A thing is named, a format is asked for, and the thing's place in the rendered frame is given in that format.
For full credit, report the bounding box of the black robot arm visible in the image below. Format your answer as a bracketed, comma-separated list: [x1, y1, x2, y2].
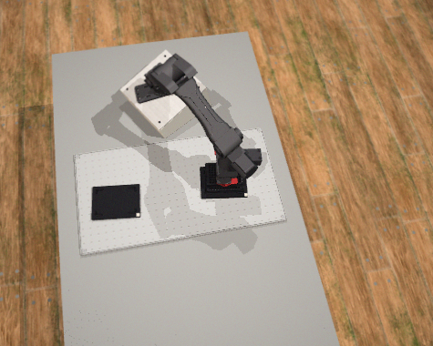
[134, 54, 263, 180]

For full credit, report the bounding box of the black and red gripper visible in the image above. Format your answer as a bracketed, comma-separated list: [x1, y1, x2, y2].
[214, 151, 238, 187]

